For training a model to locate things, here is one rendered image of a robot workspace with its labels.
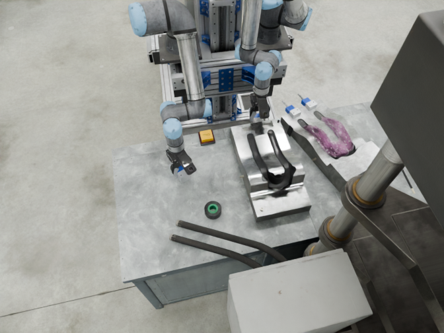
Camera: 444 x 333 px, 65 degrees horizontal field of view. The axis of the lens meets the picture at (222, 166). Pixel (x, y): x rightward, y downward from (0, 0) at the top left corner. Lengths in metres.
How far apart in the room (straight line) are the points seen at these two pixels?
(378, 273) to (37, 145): 2.71
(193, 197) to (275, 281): 0.91
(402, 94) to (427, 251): 0.42
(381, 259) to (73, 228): 2.08
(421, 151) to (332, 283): 0.41
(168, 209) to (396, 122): 1.23
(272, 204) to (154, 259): 0.58
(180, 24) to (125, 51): 2.29
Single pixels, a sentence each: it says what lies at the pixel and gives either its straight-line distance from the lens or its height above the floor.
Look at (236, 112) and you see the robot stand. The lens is 2.72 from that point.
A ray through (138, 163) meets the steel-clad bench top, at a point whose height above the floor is 0.80.
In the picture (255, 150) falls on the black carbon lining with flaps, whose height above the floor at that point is 0.88.
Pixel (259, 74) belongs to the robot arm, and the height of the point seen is 1.18.
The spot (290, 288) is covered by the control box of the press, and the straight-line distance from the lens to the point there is 0.88.
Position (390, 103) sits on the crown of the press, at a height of 1.86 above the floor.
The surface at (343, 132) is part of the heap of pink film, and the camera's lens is 1.88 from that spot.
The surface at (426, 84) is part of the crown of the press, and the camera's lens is 0.60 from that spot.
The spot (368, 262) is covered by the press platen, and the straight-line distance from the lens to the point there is 1.15.
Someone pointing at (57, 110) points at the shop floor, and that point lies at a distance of 3.37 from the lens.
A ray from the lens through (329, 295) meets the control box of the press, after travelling 0.89.
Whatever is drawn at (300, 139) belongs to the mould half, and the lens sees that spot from 1.86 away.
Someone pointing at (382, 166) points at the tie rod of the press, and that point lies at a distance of 0.81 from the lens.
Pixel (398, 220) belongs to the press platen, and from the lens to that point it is 0.93.
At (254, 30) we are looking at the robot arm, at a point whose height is 1.30.
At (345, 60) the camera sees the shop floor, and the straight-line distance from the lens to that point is 3.70.
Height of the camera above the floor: 2.31
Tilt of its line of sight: 58 degrees down
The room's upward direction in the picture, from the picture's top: straight up
